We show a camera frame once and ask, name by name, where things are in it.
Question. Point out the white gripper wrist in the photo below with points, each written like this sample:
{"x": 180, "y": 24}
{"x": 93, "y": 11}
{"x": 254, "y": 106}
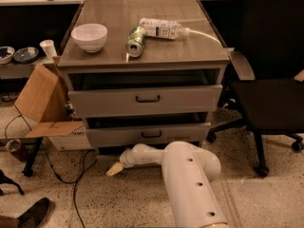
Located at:
{"x": 125, "y": 161}

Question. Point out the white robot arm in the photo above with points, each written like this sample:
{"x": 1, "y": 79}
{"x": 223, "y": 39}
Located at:
{"x": 187, "y": 171}

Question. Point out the grey middle drawer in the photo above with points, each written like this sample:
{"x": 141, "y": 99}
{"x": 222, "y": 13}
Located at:
{"x": 153, "y": 134}

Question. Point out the grey three-drawer cabinet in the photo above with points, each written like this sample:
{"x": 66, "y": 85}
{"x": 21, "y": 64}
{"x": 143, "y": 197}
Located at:
{"x": 197, "y": 60}

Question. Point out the open cardboard box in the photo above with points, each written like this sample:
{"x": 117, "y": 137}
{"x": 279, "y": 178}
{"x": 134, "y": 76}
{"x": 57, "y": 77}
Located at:
{"x": 44, "y": 99}

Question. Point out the grey top drawer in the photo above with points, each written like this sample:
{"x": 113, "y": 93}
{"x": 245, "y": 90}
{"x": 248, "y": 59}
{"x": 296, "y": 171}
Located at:
{"x": 145, "y": 101}

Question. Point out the black stand leg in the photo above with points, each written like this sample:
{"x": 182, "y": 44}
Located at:
{"x": 27, "y": 171}

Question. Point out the black shoe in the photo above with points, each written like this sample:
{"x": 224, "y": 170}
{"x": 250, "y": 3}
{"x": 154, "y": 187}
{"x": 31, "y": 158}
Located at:
{"x": 35, "y": 216}

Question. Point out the brown cup on floor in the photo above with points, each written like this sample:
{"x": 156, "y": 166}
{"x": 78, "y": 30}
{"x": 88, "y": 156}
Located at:
{"x": 17, "y": 150}

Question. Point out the green soda can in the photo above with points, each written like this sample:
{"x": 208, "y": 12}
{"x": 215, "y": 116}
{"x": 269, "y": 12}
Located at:
{"x": 135, "y": 42}

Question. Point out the white ceramic bowl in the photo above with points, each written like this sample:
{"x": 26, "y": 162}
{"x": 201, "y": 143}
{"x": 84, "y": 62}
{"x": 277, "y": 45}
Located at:
{"x": 90, "y": 37}

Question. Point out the white paper cup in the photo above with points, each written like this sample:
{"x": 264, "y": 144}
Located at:
{"x": 48, "y": 48}

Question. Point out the blue patterned bowl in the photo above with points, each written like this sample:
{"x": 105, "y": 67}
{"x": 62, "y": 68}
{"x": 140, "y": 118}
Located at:
{"x": 26, "y": 55}

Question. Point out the clear plastic water bottle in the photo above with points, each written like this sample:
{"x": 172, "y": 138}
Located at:
{"x": 164, "y": 29}

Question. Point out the white blue bowl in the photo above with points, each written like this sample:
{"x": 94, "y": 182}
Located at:
{"x": 6, "y": 54}

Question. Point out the black office chair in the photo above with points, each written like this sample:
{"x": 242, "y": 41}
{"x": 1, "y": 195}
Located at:
{"x": 265, "y": 75}

